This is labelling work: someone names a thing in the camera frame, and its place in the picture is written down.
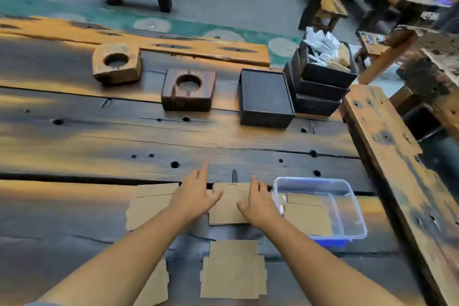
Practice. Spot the person's right hand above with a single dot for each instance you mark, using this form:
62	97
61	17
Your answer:
261	207

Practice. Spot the person's left hand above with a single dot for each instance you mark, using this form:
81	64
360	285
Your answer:
192	198

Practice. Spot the person's right thumb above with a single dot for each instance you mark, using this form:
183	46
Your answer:
244	208

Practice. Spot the person's left thumb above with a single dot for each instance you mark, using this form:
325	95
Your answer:
215	197

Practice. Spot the brown cardboard blank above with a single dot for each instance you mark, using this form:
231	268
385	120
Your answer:
156	286
233	270
229	209
149	207
308	218

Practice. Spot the person's left forearm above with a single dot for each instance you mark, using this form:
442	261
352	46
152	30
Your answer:
118	262

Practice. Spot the person's right forearm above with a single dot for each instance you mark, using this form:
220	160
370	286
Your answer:
319	266

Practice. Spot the metal pin in table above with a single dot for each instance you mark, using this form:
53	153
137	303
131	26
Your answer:
233	176

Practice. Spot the brown cardboard blank in container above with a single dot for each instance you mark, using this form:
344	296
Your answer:
308	218

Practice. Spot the blue container lid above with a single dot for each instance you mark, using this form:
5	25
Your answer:
331	242

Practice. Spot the clear plastic container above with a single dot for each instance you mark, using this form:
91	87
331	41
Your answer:
353	209

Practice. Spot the closed black square box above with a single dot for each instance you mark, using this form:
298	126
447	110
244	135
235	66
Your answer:
265	99

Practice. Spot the dark wooden ashtray block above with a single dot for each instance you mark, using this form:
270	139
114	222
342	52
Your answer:
188	90

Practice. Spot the weathered wooden bench beam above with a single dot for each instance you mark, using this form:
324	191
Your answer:
391	162

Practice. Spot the open black box with packets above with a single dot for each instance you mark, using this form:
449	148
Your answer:
328	74

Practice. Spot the light wooden ashtray block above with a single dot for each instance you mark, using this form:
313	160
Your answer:
116	65

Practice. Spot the pile of white packets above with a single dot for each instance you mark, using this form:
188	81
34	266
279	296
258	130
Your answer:
328	47

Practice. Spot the long orange wooden plank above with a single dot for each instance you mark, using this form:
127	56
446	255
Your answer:
107	35

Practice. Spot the small wooden stool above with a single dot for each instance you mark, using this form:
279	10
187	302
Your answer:
371	47

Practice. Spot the dark weathered wooden frame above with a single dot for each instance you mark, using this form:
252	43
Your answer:
430	72

